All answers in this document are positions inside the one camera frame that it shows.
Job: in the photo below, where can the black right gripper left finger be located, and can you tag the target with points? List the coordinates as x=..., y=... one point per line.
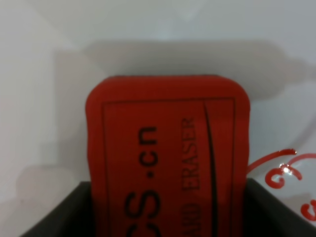
x=73, y=217

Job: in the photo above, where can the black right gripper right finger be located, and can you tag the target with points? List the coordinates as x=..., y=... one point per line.
x=266, y=216

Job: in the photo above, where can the red whiteboard eraser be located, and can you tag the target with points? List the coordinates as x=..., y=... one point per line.
x=168, y=156

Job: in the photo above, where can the white aluminium-framed whiteboard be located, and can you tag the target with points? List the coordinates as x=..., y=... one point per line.
x=54, y=52

